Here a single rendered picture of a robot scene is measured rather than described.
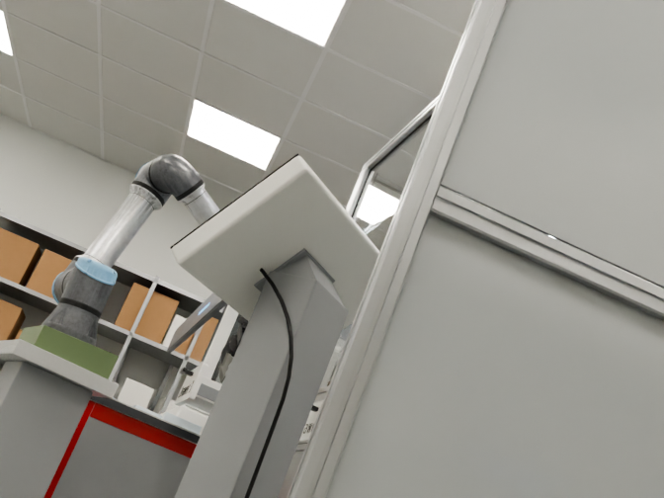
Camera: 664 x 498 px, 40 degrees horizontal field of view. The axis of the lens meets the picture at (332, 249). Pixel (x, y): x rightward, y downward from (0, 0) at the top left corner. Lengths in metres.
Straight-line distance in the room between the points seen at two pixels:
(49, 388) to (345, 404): 1.37
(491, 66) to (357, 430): 0.58
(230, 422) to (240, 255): 0.32
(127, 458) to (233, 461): 1.15
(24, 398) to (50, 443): 0.13
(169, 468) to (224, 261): 1.20
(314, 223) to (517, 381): 0.69
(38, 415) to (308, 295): 0.91
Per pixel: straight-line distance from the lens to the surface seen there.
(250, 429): 1.76
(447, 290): 1.27
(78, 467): 2.87
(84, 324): 2.52
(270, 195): 1.74
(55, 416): 2.47
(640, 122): 1.50
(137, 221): 2.77
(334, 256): 1.94
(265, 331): 1.82
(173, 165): 2.71
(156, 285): 6.70
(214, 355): 3.64
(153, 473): 2.89
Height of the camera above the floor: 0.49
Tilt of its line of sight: 19 degrees up
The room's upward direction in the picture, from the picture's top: 22 degrees clockwise
